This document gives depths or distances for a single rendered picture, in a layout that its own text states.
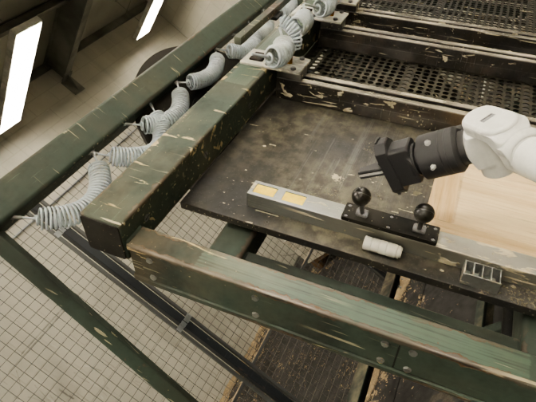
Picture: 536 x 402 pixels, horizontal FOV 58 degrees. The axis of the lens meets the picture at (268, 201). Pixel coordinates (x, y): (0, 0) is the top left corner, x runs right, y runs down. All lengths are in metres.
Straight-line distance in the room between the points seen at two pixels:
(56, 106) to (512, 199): 6.09
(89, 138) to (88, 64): 5.77
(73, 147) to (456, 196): 1.09
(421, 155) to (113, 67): 6.74
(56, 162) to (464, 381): 1.20
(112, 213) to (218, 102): 0.46
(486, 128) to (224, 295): 0.55
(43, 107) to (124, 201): 5.77
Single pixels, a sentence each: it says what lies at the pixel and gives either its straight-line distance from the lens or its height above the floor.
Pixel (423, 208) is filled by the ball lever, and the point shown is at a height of 1.44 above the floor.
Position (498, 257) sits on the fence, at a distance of 1.07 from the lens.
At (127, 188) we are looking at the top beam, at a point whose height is 1.89.
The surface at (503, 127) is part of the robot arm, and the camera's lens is 0.87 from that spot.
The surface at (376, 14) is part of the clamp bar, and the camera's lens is 2.00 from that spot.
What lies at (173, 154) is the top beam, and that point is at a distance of 1.14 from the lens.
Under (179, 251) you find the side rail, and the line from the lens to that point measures 0.97.
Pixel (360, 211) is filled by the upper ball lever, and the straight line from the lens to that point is 1.03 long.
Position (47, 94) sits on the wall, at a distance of 6.90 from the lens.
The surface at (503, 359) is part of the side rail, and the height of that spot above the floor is 1.23.
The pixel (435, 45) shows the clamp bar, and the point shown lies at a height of 1.48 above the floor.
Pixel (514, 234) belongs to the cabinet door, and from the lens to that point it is 1.17.
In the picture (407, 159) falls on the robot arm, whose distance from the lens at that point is 0.97.
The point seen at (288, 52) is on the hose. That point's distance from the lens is 1.36.
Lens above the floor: 1.78
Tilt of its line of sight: 8 degrees down
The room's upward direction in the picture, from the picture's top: 50 degrees counter-clockwise
